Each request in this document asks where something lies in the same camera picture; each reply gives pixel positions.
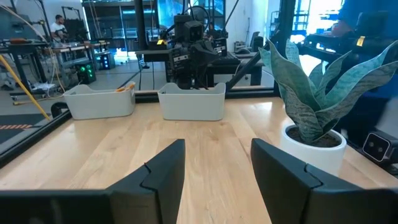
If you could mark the black table-level camera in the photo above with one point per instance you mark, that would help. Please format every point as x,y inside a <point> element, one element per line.
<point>377,146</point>

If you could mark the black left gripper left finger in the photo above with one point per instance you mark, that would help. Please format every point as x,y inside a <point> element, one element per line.
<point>158,193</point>

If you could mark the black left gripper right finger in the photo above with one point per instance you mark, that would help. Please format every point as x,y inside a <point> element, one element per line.
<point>286,193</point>

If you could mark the black desk beam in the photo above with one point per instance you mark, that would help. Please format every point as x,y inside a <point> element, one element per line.
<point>236,70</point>

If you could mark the person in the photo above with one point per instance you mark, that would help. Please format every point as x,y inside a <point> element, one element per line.
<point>58,28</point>
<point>370,9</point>

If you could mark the grey plastic bin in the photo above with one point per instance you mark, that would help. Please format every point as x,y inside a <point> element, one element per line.
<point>192,105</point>
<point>99,104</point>

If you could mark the workbench with equipment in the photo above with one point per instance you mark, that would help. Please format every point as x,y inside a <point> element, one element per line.
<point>46,51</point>

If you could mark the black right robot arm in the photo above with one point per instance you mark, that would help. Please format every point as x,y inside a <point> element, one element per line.
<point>220,45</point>

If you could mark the computer keyboard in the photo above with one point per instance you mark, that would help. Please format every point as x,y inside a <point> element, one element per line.
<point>228,59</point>

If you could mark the black computer green lights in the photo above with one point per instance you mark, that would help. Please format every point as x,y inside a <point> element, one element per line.
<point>86,72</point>

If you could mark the black computer blue lights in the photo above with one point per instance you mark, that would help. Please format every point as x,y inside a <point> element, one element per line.
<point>107,61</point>

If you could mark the yellow tag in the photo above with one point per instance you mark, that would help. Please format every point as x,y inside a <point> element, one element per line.
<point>360,41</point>
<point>161,42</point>

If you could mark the black hazard-striped mat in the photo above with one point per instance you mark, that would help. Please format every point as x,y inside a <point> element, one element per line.
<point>15,126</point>

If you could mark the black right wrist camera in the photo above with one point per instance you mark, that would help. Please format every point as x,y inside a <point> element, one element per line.
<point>192,31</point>

